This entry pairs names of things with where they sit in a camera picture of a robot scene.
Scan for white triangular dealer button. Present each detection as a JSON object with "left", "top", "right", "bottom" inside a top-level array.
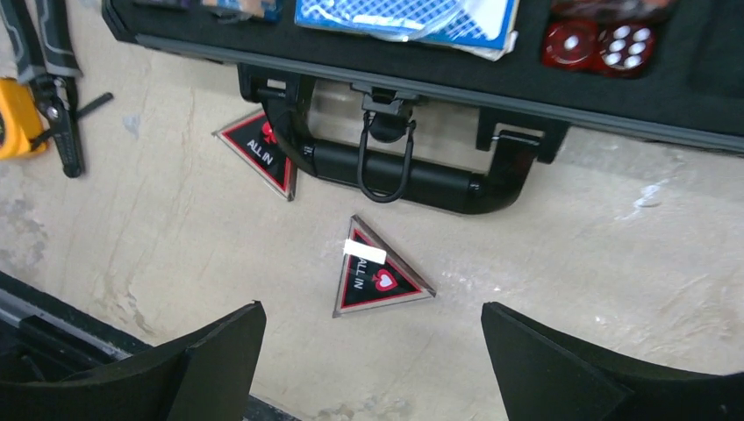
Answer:
[{"left": 332, "top": 214, "right": 437, "bottom": 318}]

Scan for black poker set case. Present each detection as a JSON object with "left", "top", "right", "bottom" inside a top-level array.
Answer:
[{"left": 102, "top": 1, "right": 743, "bottom": 214}]

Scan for blue playing card deck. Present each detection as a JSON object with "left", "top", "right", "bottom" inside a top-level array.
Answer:
[{"left": 295, "top": 0, "right": 519, "bottom": 61}]

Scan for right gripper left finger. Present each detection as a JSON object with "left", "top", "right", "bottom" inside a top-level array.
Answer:
[{"left": 1, "top": 302, "right": 267, "bottom": 420}]

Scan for black multitool pliers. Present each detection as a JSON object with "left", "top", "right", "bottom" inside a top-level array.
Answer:
[{"left": 1, "top": 1, "right": 113, "bottom": 178}]

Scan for red triangular dealer button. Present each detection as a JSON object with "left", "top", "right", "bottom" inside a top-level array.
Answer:
[{"left": 212, "top": 111, "right": 297, "bottom": 202}]

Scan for brown red chip stack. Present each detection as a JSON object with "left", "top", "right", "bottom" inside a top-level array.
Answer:
[{"left": 550, "top": 0, "right": 677, "bottom": 24}]

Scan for red translucent dice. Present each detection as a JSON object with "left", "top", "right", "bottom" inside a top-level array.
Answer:
[{"left": 541, "top": 19, "right": 598, "bottom": 72}]

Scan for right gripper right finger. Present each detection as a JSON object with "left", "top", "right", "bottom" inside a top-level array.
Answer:
[{"left": 481, "top": 302, "right": 743, "bottom": 420}]

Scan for mixed colour chip stack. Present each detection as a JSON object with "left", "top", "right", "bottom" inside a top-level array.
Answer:
[{"left": 200, "top": 0, "right": 283, "bottom": 24}]

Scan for yellow tape measure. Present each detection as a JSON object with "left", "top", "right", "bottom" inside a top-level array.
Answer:
[{"left": 1, "top": 78, "right": 47, "bottom": 161}]

